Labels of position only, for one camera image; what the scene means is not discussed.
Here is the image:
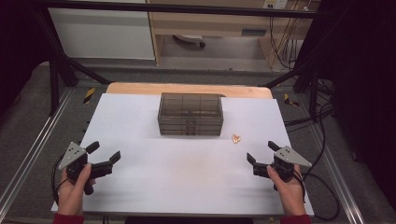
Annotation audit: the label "left hand-held gripper black cable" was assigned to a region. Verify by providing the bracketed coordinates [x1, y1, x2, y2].
[50, 153, 78, 205]

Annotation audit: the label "white board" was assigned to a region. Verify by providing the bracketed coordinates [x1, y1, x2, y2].
[50, 92, 315, 217]

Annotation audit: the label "white wall socket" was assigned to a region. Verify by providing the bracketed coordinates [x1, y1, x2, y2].
[262, 0, 289, 9]

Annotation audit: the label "black floor cables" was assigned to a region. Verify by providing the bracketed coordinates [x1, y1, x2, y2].
[284, 102, 334, 129]

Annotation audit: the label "office chair base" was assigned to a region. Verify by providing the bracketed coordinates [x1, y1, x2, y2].
[172, 34, 206, 49]

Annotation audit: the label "person's left hand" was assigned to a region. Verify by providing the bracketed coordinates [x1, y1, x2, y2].
[56, 163, 97, 217]

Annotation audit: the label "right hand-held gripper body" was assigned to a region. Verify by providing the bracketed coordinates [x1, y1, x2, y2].
[270, 146, 313, 191]

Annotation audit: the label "light wooden desk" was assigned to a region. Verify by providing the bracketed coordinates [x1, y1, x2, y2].
[146, 0, 321, 68]

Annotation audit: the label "wooden table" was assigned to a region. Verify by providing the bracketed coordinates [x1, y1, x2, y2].
[106, 82, 274, 100]

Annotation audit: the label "black metal frame bar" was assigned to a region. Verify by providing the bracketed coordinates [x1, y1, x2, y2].
[40, 0, 328, 19]

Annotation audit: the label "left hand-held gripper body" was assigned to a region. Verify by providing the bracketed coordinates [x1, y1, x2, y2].
[58, 142, 95, 196]

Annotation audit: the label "yellow black tape strip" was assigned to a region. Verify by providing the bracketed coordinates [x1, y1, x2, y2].
[82, 87, 96, 105]
[283, 92, 300, 107]

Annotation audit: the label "bundle of hanging cables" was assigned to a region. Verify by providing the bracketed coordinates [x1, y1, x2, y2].
[268, 15, 301, 70]

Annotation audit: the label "smoky transparent drawer box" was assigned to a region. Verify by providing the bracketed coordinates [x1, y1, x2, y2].
[157, 91, 224, 136]

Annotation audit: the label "white cabinet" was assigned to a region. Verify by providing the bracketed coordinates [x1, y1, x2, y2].
[48, 0, 156, 61]

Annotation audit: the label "black metal frame leg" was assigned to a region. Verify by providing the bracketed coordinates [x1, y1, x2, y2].
[264, 46, 321, 123]
[34, 8, 112, 117]

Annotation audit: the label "aluminium rail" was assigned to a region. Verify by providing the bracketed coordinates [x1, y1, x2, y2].
[0, 88, 75, 216]
[306, 120, 366, 224]

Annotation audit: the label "person's right hand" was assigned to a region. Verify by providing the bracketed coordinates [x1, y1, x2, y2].
[266, 163, 308, 217]

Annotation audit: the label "black curtain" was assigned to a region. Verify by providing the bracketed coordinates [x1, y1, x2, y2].
[298, 0, 396, 213]
[0, 0, 50, 116]

